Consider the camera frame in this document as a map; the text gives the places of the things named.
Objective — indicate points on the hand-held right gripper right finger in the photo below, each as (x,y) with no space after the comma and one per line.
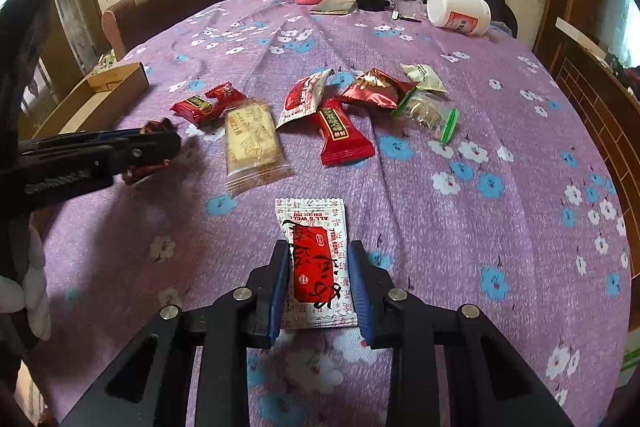
(361,294)

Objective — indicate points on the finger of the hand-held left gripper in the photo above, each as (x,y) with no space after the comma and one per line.
(122,136)
(150,149)

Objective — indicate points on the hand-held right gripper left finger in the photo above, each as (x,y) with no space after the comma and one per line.
(280,294)

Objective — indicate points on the white snack packet red label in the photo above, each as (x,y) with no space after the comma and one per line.
(314,227)

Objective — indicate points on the person's left hand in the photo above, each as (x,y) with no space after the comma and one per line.
(36,292)

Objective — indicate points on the cardboard box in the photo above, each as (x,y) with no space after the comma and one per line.
(92,99)

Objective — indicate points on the red snack packet black label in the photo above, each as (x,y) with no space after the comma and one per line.
(207,104)

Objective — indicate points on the clear biscuit packet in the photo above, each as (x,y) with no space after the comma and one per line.
(251,144)

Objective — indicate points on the brown armchair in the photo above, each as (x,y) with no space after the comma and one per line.
(155,4)

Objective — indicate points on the wooden glass door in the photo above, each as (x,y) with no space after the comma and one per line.
(60,7)

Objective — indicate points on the purple floral tablecloth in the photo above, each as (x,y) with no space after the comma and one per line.
(500,217)

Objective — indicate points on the white and red snack packet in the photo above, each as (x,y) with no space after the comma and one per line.
(301,99)

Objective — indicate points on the red candy packet black label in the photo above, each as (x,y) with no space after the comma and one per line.
(341,134)

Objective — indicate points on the clear snack packet green edges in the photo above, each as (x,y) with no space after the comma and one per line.
(426,113)

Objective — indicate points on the dark red foil snack packet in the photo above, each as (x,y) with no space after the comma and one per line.
(372,89)

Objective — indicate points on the pale green snack packet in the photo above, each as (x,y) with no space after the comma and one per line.
(425,77)

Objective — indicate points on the small key fob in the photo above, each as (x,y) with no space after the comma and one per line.
(404,17)

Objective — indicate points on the white plastic jar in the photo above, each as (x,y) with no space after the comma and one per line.
(457,14)

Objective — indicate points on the wooden cabinet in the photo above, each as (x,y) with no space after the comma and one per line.
(592,77)

